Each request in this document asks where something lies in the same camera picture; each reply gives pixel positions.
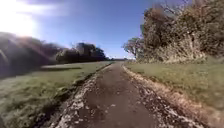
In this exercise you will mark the bare tree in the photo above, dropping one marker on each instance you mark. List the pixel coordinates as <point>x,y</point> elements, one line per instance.
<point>133,46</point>

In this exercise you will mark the dark asphalt path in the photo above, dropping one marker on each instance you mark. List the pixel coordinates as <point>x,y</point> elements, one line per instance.
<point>113,100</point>

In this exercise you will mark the dark row of trees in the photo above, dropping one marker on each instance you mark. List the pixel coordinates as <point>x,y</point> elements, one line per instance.
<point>40,53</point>

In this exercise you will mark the grass verge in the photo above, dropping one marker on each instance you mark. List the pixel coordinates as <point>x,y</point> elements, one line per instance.
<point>186,78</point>

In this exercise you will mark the grass field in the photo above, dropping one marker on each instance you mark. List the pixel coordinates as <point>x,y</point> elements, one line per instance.
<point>36,86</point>

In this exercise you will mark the wood of brown trees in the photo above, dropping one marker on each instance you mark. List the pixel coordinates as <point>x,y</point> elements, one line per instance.
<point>186,33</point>

